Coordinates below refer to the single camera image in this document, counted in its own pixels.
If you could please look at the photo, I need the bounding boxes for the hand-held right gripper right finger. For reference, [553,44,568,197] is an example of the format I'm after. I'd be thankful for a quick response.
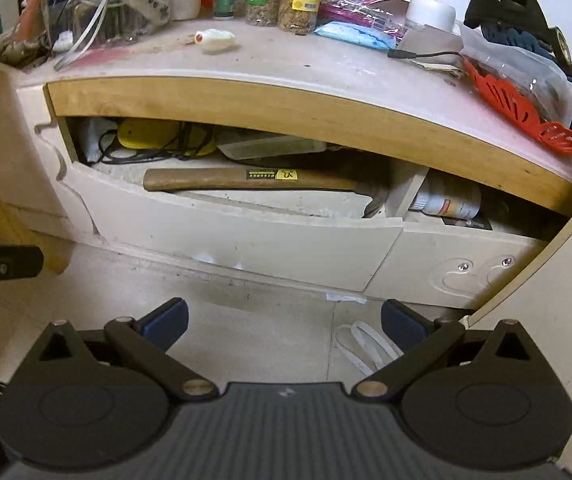
[351,298,533,401]

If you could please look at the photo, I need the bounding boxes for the camouflage cloth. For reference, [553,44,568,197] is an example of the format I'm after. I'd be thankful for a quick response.
[0,34,49,68]

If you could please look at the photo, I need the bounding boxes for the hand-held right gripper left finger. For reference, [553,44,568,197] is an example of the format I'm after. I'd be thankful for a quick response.
[40,297,217,402]

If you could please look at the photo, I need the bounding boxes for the white plastic bag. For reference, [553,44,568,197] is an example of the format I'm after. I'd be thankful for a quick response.
[78,117,119,164]

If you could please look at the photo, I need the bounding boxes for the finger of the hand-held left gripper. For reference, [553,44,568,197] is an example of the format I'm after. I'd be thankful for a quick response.
[0,244,45,282]

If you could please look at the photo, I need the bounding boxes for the white bottle with label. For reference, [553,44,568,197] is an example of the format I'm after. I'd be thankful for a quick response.
[410,179,483,221]

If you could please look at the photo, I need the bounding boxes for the blue face mask pack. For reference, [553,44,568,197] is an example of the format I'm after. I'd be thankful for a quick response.
[313,21,399,52]

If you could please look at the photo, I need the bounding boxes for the black gloves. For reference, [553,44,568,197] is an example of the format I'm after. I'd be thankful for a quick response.
[464,0,569,63]

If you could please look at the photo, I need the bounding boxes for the white cable bundle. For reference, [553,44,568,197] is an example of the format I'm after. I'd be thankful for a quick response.
[54,0,139,72]

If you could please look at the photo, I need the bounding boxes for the black cable with plug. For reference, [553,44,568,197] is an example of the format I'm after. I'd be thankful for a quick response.
[387,48,469,62]

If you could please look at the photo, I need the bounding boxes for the pink plastic packet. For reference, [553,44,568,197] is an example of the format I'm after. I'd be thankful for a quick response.
[320,0,464,37]

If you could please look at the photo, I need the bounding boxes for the white strap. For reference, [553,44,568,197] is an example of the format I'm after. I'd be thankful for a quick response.
[335,321,404,377]

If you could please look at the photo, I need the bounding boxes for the white plastic jar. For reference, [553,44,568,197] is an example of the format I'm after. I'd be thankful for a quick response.
[405,0,460,35]

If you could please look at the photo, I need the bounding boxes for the yellow plastic object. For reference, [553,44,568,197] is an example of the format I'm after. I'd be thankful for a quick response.
[116,119,217,157]

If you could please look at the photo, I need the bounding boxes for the white ribbed plastic piece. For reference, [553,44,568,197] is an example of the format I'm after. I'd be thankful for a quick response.
[217,136,327,162]

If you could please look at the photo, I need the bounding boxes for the yellow device with cable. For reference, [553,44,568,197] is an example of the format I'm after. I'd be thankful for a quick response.
[96,122,217,166]

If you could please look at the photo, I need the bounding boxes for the clear plastic bag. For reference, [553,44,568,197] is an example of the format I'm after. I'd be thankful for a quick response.
[458,24,572,128]

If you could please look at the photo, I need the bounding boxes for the wooden handle hammer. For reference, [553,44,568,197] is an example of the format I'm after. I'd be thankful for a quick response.
[142,166,391,220]

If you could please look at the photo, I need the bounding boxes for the white power strip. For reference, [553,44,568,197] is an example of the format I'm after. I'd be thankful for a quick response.
[114,0,173,27]

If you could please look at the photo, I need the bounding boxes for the small white lump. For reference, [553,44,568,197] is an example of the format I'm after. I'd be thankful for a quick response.
[194,29,240,56]

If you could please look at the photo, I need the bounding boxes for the red perforated plastic basket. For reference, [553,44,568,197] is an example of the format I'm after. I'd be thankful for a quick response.
[462,57,572,157]

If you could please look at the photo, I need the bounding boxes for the white wooden drawer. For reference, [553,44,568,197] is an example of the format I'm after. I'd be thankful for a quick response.
[63,115,569,312]

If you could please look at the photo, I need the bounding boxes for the clear plastic container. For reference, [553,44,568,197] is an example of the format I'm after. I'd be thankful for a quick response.
[46,0,134,57]

